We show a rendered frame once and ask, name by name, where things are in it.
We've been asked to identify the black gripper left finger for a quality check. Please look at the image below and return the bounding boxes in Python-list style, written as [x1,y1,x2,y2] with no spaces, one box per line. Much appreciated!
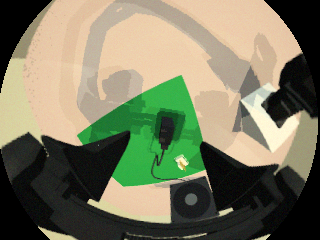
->
[40,129,131,201]

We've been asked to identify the green circuit board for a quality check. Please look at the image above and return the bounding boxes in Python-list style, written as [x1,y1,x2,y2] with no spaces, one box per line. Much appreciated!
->
[77,75,205,187]

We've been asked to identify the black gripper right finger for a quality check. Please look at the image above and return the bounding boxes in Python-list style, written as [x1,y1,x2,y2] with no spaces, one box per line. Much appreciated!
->
[199,141,280,212]

